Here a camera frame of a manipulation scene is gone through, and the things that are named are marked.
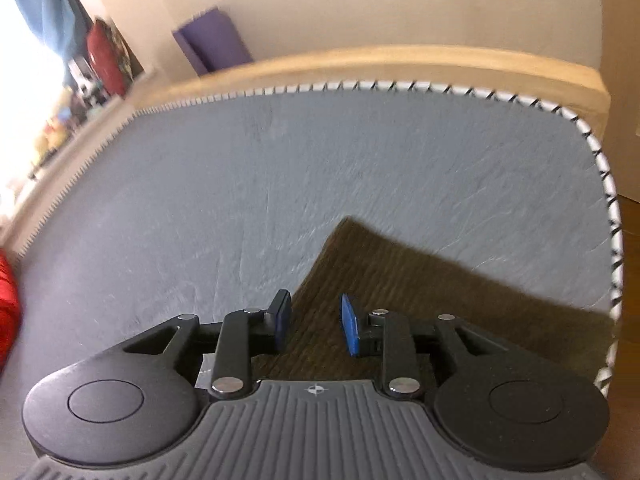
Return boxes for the brown corduroy pants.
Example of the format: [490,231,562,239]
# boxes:
[252,218,615,380]

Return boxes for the red folded quilt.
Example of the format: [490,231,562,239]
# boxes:
[0,252,22,370]

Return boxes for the purple folded mat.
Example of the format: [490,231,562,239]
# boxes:
[172,6,254,76]

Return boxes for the blue curtain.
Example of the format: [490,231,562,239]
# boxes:
[15,0,93,65]

